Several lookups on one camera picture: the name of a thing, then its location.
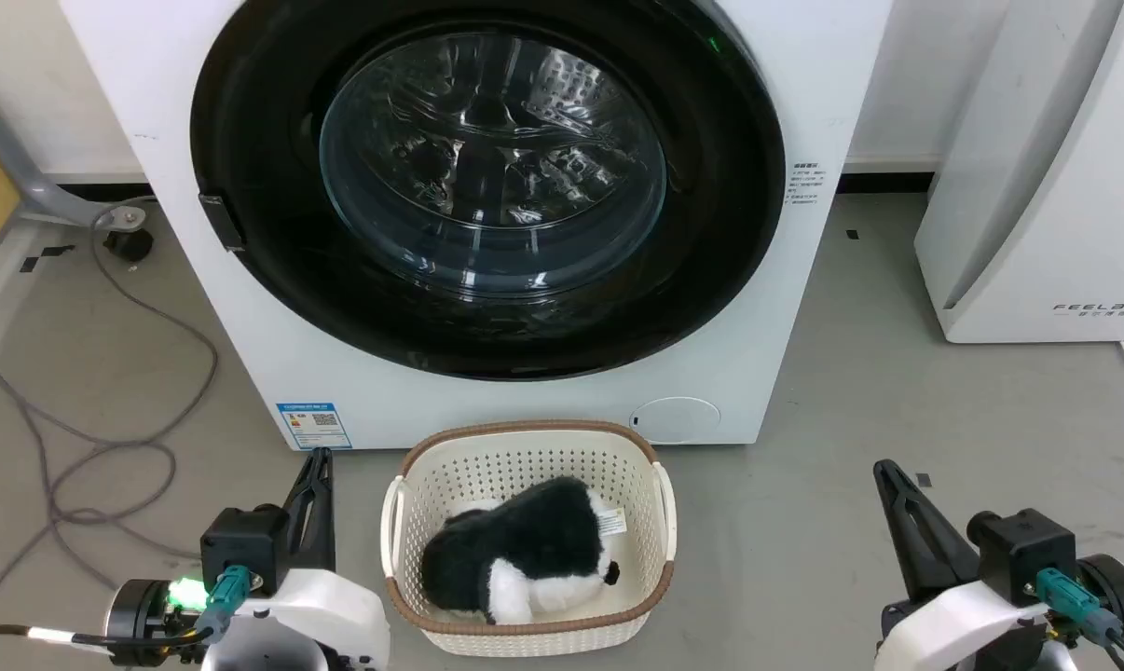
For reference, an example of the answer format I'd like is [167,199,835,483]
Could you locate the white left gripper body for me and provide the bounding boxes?
[203,567,392,671]

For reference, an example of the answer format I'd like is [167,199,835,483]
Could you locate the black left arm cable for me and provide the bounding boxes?
[0,623,218,655]

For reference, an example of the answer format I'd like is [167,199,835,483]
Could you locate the black caster wheel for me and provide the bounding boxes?
[103,227,156,265]

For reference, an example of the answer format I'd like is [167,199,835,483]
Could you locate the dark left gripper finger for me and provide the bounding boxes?
[314,448,337,570]
[286,447,324,568]

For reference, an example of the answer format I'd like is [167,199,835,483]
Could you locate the grey floor power cable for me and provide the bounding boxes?
[0,195,221,637]

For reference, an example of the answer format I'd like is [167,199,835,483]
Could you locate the white Feelbird appliance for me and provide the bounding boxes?
[913,0,1124,345]

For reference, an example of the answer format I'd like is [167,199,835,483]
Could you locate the round black glass washer door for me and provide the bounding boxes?
[189,0,788,382]

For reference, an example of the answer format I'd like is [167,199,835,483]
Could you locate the small printed text sticker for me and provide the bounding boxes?
[787,162,825,207]

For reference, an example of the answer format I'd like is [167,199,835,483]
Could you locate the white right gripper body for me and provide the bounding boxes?
[875,576,1055,671]

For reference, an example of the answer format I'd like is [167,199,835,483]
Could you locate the black and white plush toy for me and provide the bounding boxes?
[419,476,629,626]

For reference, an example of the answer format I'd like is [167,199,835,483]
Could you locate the round white filter cover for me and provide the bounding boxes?
[630,396,722,445]

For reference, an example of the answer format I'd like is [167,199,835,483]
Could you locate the cream perforated laundry basket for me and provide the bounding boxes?
[379,419,680,659]

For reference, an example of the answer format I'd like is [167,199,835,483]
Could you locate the grey metal furniture leg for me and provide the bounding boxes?
[0,97,149,230]

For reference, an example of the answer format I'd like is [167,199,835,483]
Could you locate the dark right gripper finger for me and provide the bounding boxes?
[873,459,980,586]
[876,471,956,604]

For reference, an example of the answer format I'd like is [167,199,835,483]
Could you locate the white front-load washing machine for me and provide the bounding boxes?
[59,0,895,454]

